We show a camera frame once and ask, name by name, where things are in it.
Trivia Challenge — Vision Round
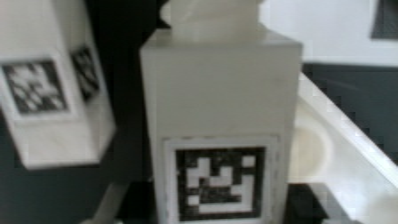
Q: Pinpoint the white square table top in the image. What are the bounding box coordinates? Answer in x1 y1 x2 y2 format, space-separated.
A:
260 0 398 224

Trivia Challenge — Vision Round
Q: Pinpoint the white table leg with tag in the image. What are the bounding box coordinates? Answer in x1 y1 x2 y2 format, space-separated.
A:
0 0 116 170

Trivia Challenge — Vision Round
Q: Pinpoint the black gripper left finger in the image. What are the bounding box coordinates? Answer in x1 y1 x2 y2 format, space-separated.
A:
78 182 157 224

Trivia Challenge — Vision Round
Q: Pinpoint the white table leg corner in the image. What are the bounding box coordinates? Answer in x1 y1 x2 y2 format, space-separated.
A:
141 0 302 224

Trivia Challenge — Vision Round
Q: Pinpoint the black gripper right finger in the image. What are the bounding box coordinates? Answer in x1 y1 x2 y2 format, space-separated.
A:
286 182 365 224

